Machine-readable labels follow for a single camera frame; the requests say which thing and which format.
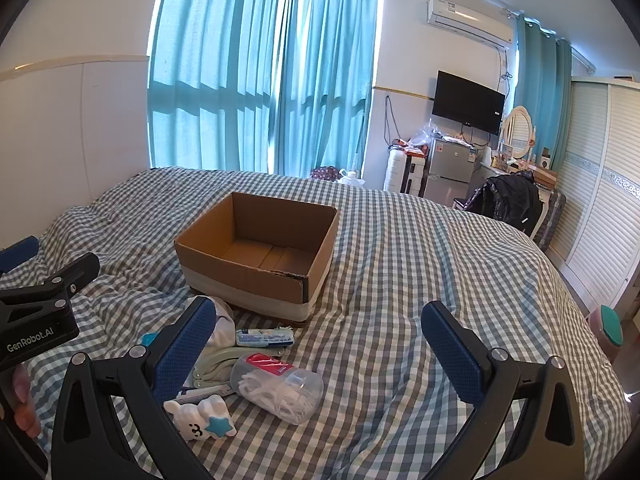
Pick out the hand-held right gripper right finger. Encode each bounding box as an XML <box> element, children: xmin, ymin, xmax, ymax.
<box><xmin>421</xmin><ymin>301</ymin><xmax>586</xmax><ymax>480</ymax></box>

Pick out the open cardboard box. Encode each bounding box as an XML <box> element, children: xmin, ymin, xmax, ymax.
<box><xmin>173</xmin><ymin>191</ymin><xmax>341</xmax><ymax>323</ymax></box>

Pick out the white bear figurine blue star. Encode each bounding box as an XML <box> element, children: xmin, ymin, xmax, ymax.
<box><xmin>164</xmin><ymin>394</ymin><xmax>237</xmax><ymax>443</ymax></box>

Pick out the pink jar teal lid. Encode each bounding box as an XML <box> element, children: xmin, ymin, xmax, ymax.
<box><xmin>587</xmin><ymin>305</ymin><xmax>625</xmax><ymax>361</ymax></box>

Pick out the black flat television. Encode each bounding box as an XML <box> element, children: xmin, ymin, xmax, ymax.
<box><xmin>431</xmin><ymin>70</ymin><xmax>506</xmax><ymax>136</ymax></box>

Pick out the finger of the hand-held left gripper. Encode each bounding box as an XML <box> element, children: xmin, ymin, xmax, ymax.
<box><xmin>0</xmin><ymin>236</ymin><xmax>40</xmax><ymax>273</ymax></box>
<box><xmin>30</xmin><ymin>252</ymin><xmax>101</xmax><ymax>311</ymax></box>

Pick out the oval white vanity mirror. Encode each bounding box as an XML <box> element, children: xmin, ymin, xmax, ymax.
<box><xmin>501</xmin><ymin>106</ymin><xmax>533</xmax><ymax>160</ymax></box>

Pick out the silver small fridge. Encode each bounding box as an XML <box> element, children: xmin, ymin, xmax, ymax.
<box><xmin>424</xmin><ymin>135</ymin><xmax>481</xmax><ymax>206</ymax></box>

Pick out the blue white flat packet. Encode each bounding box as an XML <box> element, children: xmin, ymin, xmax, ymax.
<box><xmin>235</xmin><ymin>326</ymin><xmax>296</xmax><ymax>347</ymax></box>

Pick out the person's left hand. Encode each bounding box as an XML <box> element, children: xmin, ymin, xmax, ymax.
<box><xmin>11</xmin><ymin>364</ymin><xmax>42</xmax><ymax>442</ymax></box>

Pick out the white cloth pouch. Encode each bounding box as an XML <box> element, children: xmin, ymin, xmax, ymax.
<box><xmin>200</xmin><ymin>296</ymin><xmax>236</xmax><ymax>348</ymax></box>

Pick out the clear plastic jar red label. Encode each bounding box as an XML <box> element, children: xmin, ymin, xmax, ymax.
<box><xmin>230</xmin><ymin>352</ymin><xmax>324</xmax><ymax>426</ymax></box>

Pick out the white slatted wardrobe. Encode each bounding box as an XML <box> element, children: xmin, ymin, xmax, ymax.
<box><xmin>547</xmin><ymin>76</ymin><xmax>640</xmax><ymax>311</ymax></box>

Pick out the clear plastic bag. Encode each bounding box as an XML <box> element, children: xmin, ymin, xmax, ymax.
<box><xmin>410</xmin><ymin>119</ymin><xmax>446</xmax><ymax>148</ymax></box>

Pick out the white air conditioner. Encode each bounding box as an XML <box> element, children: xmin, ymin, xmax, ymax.
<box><xmin>426</xmin><ymin>0</ymin><xmax>516</xmax><ymax>46</ymax></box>

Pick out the wide teal curtain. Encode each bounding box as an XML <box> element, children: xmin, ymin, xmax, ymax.
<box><xmin>147</xmin><ymin>0</ymin><xmax>283</xmax><ymax>173</ymax></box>
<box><xmin>272</xmin><ymin>0</ymin><xmax>383</xmax><ymax>178</ymax></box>

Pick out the narrow teal curtain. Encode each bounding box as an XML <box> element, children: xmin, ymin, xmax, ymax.
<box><xmin>515</xmin><ymin>12</ymin><xmax>573</xmax><ymax>171</ymax></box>

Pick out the white bed headboard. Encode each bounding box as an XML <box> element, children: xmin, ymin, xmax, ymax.
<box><xmin>0</xmin><ymin>55</ymin><xmax>151</xmax><ymax>251</ymax></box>

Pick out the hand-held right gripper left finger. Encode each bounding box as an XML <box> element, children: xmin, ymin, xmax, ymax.
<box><xmin>50</xmin><ymin>296</ymin><xmax>218</xmax><ymax>480</ymax></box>

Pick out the dark wall cable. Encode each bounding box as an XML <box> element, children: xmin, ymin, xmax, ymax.
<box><xmin>383</xmin><ymin>95</ymin><xmax>397</xmax><ymax>147</ymax></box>

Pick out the grey checkered blanket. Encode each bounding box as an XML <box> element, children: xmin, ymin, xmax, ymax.
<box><xmin>0</xmin><ymin>166</ymin><xmax>633</xmax><ymax>480</ymax></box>

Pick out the grey checkered chair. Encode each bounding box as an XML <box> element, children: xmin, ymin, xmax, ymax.
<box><xmin>532</xmin><ymin>190</ymin><xmax>567</xmax><ymax>251</ymax></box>

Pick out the white suitcase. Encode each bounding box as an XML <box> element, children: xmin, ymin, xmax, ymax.
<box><xmin>384</xmin><ymin>147</ymin><xmax>408</xmax><ymax>193</ymax></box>

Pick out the black jacket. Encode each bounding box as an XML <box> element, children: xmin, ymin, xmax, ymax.
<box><xmin>470</xmin><ymin>170</ymin><xmax>543</xmax><ymax>236</ymax></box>

